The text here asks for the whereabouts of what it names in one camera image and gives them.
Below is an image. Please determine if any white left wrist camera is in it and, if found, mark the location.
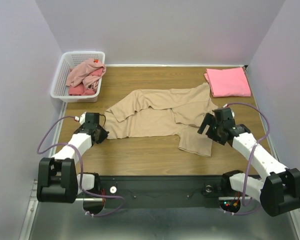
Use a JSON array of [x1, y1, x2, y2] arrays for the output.
[[74, 112, 86, 125]]

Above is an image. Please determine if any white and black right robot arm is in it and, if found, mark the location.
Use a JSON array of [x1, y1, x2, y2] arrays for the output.
[[197, 105, 300, 217]]

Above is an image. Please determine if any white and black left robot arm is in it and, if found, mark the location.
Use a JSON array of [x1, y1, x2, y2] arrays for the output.
[[36, 112, 109, 203]]

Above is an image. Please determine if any white perforated plastic basket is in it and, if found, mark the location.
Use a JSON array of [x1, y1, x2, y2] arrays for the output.
[[50, 50, 106, 103]]

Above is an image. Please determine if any dusty pink t shirt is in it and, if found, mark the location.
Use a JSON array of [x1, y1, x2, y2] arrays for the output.
[[68, 58, 106, 80]]

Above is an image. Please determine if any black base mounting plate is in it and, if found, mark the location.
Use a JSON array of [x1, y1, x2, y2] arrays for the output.
[[72, 175, 241, 210]]

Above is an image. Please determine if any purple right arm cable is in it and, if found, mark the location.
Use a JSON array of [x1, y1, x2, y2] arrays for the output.
[[223, 102, 271, 216]]

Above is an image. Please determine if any folded bright pink t shirt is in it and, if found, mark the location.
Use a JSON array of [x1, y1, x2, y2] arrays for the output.
[[204, 67, 251, 98]]

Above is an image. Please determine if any beige t shirt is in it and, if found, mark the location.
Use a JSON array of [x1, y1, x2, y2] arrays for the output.
[[104, 83, 217, 157]]

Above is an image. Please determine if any aluminium frame rail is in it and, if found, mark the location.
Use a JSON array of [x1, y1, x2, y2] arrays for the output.
[[30, 179, 38, 201]]

